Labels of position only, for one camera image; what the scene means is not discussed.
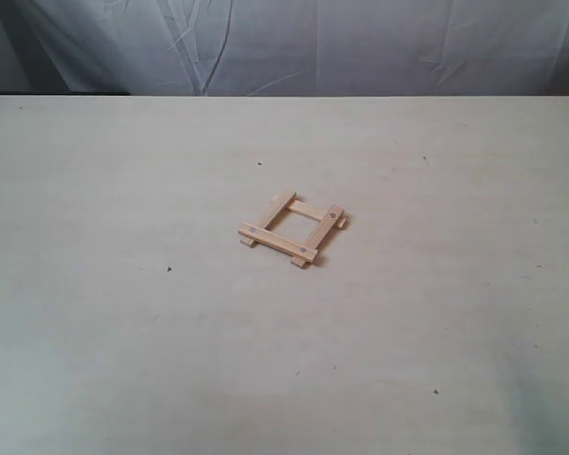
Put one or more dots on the wooden slat with holes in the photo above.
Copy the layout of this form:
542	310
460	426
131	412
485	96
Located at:
267	238
323	228

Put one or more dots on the white backdrop cloth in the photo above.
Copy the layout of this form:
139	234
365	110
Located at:
285	48

